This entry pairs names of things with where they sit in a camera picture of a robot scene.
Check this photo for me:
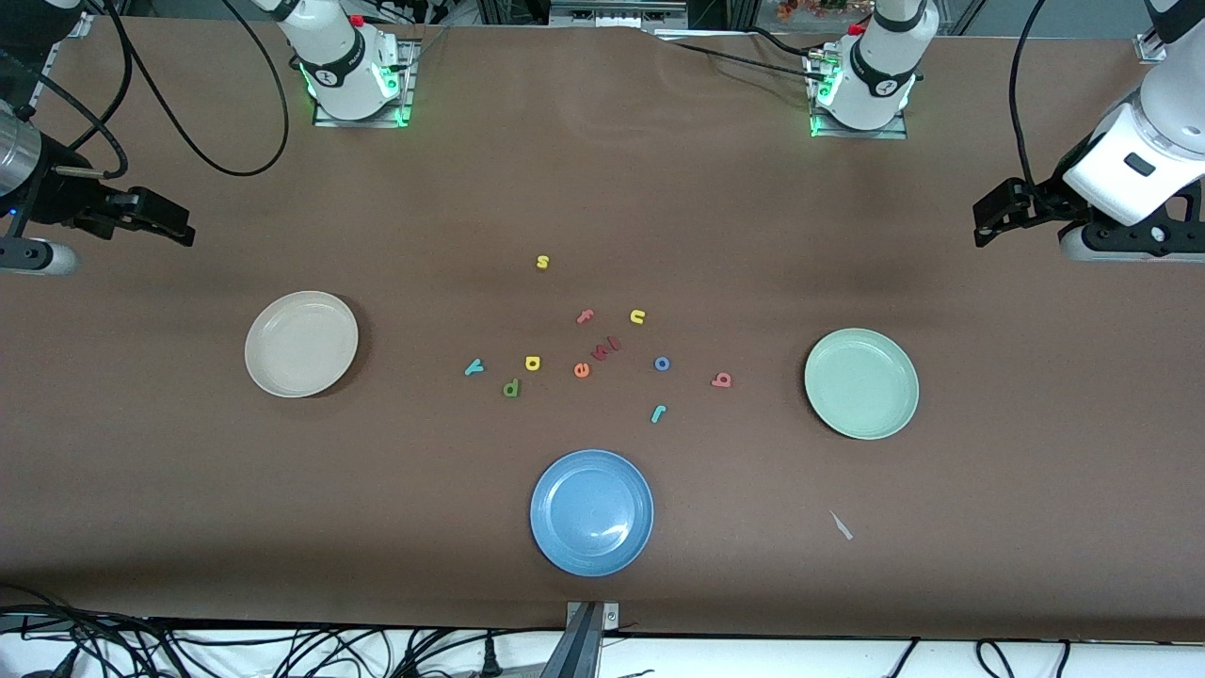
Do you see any beige round plate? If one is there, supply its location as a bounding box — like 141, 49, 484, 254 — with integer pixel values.
244, 290, 360, 398

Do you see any light green round plate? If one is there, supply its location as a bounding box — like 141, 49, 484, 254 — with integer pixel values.
804, 328, 920, 441

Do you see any brown table cover sheet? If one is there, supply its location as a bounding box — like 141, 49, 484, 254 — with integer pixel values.
0, 14, 1205, 643

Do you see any blue round plate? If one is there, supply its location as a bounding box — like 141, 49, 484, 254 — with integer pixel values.
530, 449, 654, 577

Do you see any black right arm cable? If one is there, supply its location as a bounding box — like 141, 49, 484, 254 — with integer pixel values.
99, 0, 290, 178

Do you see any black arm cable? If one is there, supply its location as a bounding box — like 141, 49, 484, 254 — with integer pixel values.
1009, 0, 1048, 189
99, 0, 290, 178

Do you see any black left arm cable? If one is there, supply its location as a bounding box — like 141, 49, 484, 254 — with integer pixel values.
1009, 0, 1048, 189

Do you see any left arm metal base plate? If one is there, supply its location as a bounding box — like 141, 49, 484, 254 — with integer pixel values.
805, 52, 909, 140

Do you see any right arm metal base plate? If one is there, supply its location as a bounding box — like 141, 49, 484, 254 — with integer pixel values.
313, 38, 417, 128

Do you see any black cable on table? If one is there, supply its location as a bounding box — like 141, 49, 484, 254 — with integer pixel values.
659, 26, 829, 81

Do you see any grey metal frame beam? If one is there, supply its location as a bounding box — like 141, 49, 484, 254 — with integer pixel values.
549, 0, 690, 27

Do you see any grey metal camera mount bracket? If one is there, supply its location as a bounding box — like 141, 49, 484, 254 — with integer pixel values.
565, 601, 620, 678

